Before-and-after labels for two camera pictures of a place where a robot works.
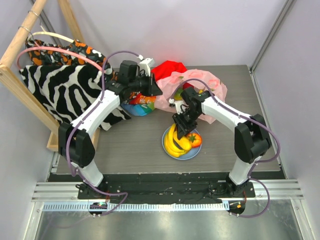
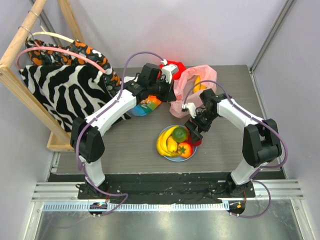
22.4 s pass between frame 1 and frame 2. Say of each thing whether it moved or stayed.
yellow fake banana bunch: moved
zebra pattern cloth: stayed
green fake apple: moved
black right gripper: moved
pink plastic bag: moved
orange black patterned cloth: stayed
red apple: moved
